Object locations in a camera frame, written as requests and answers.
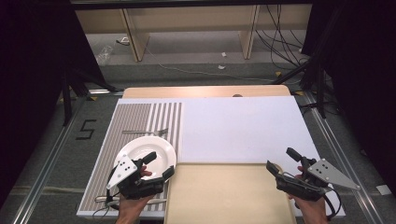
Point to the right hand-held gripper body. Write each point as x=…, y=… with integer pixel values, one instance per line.
x=325, y=174

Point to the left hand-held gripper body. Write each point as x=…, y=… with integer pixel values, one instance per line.
x=129, y=182

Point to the beige tray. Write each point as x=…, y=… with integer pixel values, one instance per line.
x=224, y=196

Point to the person's left hand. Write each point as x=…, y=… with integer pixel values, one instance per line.
x=130, y=210

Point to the person's right hand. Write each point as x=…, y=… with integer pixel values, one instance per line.
x=311, y=213

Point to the white plate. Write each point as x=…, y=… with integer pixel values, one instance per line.
x=140, y=149

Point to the grey striped placemat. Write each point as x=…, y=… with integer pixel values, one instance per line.
x=130, y=115

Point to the white board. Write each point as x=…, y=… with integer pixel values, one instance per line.
x=243, y=130

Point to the white tape label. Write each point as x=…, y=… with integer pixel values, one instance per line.
x=383, y=189

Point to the black metal stand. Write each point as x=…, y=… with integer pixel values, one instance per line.
x=67, y=99
x=320, y=87

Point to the wooden table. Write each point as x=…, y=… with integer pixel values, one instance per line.
x=193, y=91

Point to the black curtain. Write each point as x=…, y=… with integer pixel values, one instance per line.
x=34, y=77
x=364, y=77

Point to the clear plastic wrapper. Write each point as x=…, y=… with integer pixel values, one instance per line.
x=104, y=54

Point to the white paper scrap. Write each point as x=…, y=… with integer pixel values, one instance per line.
x=221, y=67
x=223, y=54

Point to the metal floor rail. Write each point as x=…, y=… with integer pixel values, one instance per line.
x=46, y=168
x=342, y=161

